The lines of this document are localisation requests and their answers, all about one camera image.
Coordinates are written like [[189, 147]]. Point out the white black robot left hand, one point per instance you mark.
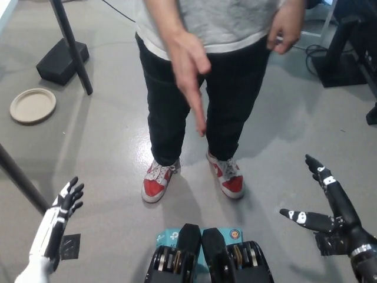
[[53, 218]]

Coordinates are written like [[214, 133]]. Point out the person left hand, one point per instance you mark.
[[285, 29]]

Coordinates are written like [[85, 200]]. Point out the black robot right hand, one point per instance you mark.
[[338, 227]]

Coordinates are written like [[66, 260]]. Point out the person right hand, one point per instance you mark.
[[188, 65]]

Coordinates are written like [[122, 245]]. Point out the teal robot body top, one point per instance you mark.
[[171, 236]]

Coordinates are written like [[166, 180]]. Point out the black square floor patch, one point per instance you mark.
[[70, 247]]

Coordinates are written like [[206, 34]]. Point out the white table leg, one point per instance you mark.
[[325, 26]]

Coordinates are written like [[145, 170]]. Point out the black slanted pole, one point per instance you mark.
[[20, 177]]

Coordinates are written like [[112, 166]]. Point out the grey t-shirt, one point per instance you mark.
[[224, 23]]

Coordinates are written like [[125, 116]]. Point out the black trousers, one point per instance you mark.
[[232, 103]]

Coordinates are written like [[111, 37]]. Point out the black equipment stand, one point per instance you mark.
[[341, 67]]

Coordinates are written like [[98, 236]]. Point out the red white right sneaker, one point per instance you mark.
[[156, 185]]

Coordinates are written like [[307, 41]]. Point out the red white sneaker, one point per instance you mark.
[[231, 181], [156, 185]]

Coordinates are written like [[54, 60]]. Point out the beige paper plate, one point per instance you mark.
[[33, 106]]

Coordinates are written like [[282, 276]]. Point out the black stand foot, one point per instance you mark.
[[372, 116]]

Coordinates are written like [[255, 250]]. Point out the black upright pole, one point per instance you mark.
[[73, 47]]

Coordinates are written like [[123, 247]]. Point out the red white left sneaker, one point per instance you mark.
[[231, 181]]

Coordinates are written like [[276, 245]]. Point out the black base block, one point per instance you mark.
[[56, 66]]

